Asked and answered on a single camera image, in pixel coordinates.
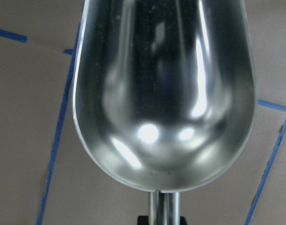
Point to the steel ice scoop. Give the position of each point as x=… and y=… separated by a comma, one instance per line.
x=164, y=94

